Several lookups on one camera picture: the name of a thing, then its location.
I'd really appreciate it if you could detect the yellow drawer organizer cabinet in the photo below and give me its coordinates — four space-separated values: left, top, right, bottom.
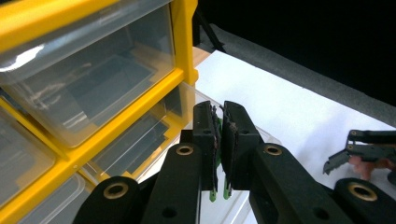
0 0 199 224

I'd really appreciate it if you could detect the wooden board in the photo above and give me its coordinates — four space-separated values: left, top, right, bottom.
191 46 213 68

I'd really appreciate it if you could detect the clear plastic drawer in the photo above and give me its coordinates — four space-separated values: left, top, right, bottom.
78 81 283 224

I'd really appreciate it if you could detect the black stand with legs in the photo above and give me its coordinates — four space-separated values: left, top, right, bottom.
193 7 227 54

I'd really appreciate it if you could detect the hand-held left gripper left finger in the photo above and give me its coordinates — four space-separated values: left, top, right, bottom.
180 100 219 192

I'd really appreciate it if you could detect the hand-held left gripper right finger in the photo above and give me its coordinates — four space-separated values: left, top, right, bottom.
221 100 265 191

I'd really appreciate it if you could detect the set of clear cabinet bins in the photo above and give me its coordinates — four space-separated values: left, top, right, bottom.
0 0 177 224

